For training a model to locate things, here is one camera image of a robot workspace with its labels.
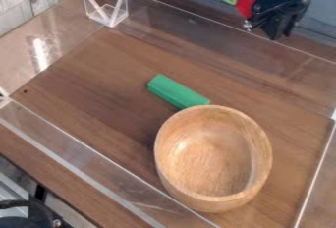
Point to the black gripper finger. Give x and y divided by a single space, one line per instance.
281 20

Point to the green rectangular block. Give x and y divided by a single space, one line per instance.
174 93

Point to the wooden bowl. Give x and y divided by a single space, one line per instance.
213 158

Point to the clear acrylic back wall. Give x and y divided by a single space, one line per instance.
300 76

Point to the clear acrylic wall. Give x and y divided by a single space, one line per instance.
300 76
110 196
317 210

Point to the clear acrylic right wall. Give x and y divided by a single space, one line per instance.
317 210

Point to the clear acrylic front wall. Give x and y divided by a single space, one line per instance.
110 196

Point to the black clamp with cable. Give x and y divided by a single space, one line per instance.
29 213

